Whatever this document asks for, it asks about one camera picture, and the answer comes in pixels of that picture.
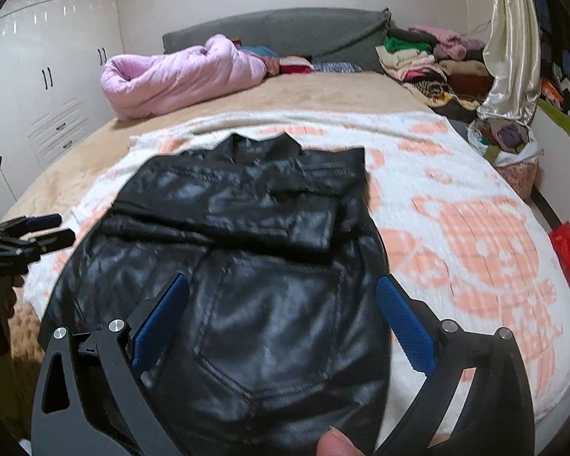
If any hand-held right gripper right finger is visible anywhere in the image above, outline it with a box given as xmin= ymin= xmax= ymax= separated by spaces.
xmin=376 ymin=275 xmax=535 ymax=456

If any blue patterned garment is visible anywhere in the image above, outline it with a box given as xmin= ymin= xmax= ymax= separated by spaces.
xmin=311 ymin=61 xmax=364 ymax=73

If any person's right hand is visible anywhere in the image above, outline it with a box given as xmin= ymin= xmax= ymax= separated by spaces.
xmin=316 ymin=430 xmax=376 ymax=456

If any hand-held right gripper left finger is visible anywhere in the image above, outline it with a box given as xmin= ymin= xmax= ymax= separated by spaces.
xmin=31 ymin=273 xmax=191 ymax=456

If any cream satin curtain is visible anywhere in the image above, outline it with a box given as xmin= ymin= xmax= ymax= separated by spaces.
xmin=477 ymin=0 xmax=542 ymax=122

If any white orange printed blanket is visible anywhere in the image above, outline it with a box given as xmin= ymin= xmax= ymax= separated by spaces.
xmin=24 ymin=111 xmax=570 ymax=442

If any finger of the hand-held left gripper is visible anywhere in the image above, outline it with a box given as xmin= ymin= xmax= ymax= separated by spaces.
xmin=24 ymin=228 xmax=77 ymax=256
xmin=0 ymin=214 xmax=62 ymax=239

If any pink quilt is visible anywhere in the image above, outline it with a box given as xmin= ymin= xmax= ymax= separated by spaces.
xmin=100 ymin=34 xmax=269 ymax=122

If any green-edged ledge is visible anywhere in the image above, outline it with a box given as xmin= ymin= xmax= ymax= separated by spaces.
xmin=537 ymin=95 xmax=570 ymax=153

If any pile of folded clothes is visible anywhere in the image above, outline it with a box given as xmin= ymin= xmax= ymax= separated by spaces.
xmin=375 ymin=24 xmax=497 ymax=122

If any bag of clothes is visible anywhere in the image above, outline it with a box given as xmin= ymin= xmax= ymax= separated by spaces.
xmin=468 ymin=116 xmax=542 ymax=167

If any red garment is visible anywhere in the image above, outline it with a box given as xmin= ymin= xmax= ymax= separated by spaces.
xmin=278 ymin=57 xmax=314 ymax=76

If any beige bed sheet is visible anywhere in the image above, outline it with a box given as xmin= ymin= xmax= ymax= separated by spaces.
xmin=0 ymin=71 xmax=461 ymax=224

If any black leather jacket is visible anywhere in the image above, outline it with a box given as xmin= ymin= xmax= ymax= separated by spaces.
xmin=38 ymin=133 xmax=395 ymax=456

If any grey headboard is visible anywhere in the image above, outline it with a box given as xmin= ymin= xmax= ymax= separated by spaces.
xmin=161 ymin=7 xmax=393 ymax=74

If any white wardrobe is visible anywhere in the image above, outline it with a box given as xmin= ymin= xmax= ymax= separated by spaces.
xmin=0 ymin=0 xmax=124 ymax=205

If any teal garment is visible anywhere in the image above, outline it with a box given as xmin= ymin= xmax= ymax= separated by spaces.
xmin=240 ymin=45 xmax=276 ymax=60

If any red paper item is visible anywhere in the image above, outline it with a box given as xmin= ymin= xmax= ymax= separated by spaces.
xmin=548 ymin=221 xmax=570 ymax=288

